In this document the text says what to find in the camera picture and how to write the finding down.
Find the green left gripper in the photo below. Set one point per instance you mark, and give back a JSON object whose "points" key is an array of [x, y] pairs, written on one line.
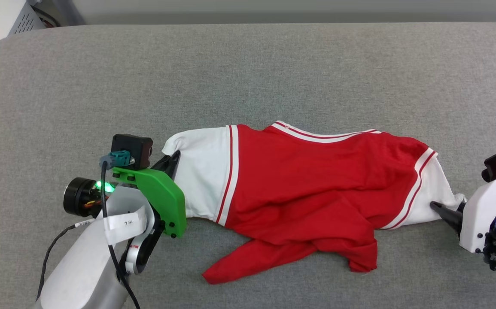
{"points": [[164, 201]]}

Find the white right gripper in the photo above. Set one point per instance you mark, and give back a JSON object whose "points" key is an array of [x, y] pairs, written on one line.
{"points": [[477, 219]]}

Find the red and white jersey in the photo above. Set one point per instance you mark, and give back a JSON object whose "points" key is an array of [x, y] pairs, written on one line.
{"points": [[308, 184]]}

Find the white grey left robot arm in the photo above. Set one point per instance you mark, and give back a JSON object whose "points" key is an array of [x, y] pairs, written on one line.
{"points": [[84, 266]]}

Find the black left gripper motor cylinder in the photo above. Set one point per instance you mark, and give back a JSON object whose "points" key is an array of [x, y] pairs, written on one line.
{"points": [[80, 197]]}

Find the white partition panel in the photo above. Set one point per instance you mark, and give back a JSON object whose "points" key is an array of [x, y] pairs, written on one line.
{"points": [[295, 5]]}

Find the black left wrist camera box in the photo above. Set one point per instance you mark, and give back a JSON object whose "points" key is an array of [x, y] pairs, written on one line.
{"points": [[132, 146]]}

